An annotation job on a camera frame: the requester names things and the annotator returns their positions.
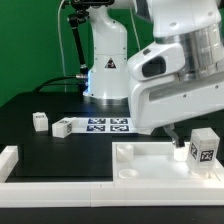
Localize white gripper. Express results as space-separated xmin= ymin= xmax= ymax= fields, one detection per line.
xmin=128 ymin=43 xmax=224 ymax=148

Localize white square table top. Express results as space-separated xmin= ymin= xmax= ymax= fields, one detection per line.
xmin=112 ymin=142 xmax=224 ymax=181

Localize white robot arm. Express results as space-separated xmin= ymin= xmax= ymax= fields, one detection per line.
xmin=65 ymin=0 xmax=224 ymax=147

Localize white fiducial tag sheet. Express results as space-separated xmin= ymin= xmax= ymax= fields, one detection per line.
xmin=72 ymin=117 xmax=136 ymax=133

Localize white U-shaped obstacle fence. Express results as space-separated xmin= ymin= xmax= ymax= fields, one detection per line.
xmin=0 ymin=146 xmax=224 ymax=208

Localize white hanging cable right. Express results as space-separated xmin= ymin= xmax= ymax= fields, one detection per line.
xmin=129 ymin=9 xmax=143 ymax=51

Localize white hanging cable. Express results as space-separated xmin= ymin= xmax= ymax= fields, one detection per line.
xmin=129 ymin=9 xmax=143 ymax=51
xmin=56 ymin=0 xmax=68 ymax=93

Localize black cable at base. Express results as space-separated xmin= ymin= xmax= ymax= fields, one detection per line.
xmin=32 ymin=75 xmax=88 ymax=93

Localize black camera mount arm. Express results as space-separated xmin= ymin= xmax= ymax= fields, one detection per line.
xmin=67 ymin=13 xmax=88 ymax=80

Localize white hanging cable left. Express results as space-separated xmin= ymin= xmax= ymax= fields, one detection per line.
xmin=56 ymin=0 xmax=68 ymax=93

